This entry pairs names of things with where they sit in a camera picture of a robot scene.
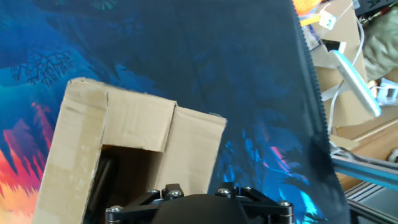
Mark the black ribbed object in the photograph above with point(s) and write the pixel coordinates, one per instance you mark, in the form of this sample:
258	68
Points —
102	183

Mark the small brown cardboard box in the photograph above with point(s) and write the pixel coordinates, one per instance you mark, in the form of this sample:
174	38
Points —
140	121

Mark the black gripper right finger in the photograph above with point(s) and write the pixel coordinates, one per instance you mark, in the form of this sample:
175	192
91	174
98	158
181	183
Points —
270	213

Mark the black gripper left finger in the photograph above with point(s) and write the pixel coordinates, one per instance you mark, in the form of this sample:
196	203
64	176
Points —
133	213

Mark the tan crumpled bag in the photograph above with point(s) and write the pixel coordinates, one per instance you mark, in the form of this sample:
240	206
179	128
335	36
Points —
381	46

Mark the colourful landscape print cloth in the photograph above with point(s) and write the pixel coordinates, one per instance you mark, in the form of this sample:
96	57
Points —
233	77

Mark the silver blue edged bar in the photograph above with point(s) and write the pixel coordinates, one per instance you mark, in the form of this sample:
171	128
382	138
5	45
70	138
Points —
354	82

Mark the open brown floor carton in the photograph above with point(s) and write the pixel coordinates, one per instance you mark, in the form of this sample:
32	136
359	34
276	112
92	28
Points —
348	102

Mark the orange round object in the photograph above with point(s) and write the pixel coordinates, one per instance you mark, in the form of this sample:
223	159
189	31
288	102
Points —
306	5

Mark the aluminium table edge rail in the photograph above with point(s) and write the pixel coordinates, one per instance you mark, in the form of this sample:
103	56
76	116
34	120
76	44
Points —
363	172

